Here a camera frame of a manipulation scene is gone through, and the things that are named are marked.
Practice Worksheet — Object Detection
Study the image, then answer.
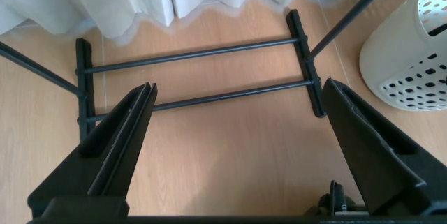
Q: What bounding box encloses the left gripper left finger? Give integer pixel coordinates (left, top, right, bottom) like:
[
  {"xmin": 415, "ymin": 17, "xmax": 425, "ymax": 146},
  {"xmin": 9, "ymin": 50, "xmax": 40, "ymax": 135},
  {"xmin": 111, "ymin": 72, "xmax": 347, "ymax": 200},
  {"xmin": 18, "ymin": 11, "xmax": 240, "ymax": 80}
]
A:
[{"xmin": 27, "ymin": 82, "xmax": 159, "ymax": 218}]

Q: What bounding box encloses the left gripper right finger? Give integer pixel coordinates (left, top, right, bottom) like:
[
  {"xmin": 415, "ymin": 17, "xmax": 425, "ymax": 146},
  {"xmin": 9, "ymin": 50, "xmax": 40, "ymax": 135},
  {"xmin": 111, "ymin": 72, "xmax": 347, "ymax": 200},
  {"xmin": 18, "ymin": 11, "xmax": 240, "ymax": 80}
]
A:
[{"xmin": 320, "ymin": 77, "xmax": 447, "ymax": 216}]

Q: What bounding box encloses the white laundry basket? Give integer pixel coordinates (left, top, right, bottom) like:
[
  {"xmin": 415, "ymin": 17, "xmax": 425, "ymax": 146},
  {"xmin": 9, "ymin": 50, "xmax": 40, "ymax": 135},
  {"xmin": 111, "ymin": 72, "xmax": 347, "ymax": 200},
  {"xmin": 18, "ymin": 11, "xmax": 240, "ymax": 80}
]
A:
[{"xmin": 358, "ymin": 0, "xmax": 447, "ymax": 112}]

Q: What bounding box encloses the black clothes rack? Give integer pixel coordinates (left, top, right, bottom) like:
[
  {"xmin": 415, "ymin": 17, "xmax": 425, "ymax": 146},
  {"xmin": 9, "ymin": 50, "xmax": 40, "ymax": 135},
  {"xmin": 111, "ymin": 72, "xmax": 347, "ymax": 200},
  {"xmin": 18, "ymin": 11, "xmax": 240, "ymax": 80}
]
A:
[{"xmin": 0, "ymin": 0, "xmax": 402, "ymax": 144}]

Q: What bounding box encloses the white curtain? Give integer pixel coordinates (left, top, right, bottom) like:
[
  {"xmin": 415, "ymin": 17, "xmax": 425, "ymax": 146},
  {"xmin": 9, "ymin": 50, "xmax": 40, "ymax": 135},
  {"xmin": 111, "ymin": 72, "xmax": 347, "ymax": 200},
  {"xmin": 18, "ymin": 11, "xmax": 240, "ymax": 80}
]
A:
[{"xmin": 0, "ymin": 0, "xmax": 385, "ymax": 42}]

